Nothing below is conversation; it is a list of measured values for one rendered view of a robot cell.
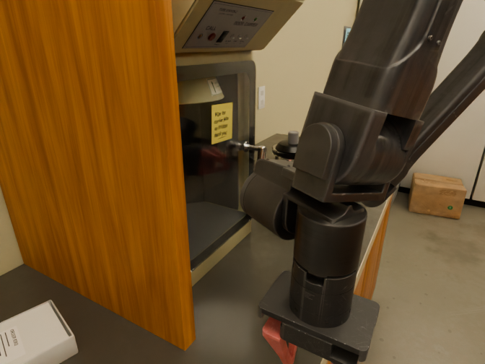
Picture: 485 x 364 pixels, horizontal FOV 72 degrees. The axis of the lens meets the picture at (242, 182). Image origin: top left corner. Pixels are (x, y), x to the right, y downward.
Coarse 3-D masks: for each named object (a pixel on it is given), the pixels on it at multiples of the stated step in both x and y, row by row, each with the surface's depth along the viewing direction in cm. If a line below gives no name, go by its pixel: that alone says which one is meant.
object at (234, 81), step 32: (224, 64) 64; (192, 96) 58; (224, 96) 66; (192, 128) 59; (192, 160) 61; (224, 160) 71; (192, 192) 63; (224, 192) 74; (192, 224) 65; (224, 224) 77; (192, 256) 67
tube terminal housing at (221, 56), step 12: (180, 60) 55; (192, 60) 58; (204, 60) 60; (216, 60) 64; (228, 60) 67; (240, 60) 71; (228, 240) 82; (240, 240) 88; (216, 252) 78; (228, 252) 83; (204, 264) 74; (192, 276) 71
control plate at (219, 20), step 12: (216, 0) 45; (216, 12) 48; (228, 12) 50; (240, 12) 53; (252, 12) 55; (264, 12) 58; (204, 24) 48; (216, 24) 51; (228, 24) 53; (240, 24) 56; (252, 24) 59; (192, 36) 49; (204, 36) 51; (216, 36) 54; (228, 36) 57; (252, 36) 63
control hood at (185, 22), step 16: (176, 0) 44; (192, 0) 43; (208, 0) 44; (224, 0) 47; (240, 0) 50; (256, 0) 53; (272, 0) 56; (288, 0) 60; (304, 0) 66; (176, 16) 45; (192, 16) 45; (272, 16) 62; (288, 16) 67; (176, 32) 46; (272, 32) 69; (176, 48) 49; (192, 48) 52; (208, 48) 56; (224, 48) 60; (240, 48) 65; (256, 48) 70
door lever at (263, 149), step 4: (244, 144) 77; (248, 144) 78; (244, 148) 77; (248, 148) 77; (252, 148) 77; (256, 148) 76; (260, 148) 76; (264, 148) 75; (260, 152) 76; (264, 152) 76; (260, 156) 76; (264, 156) 76
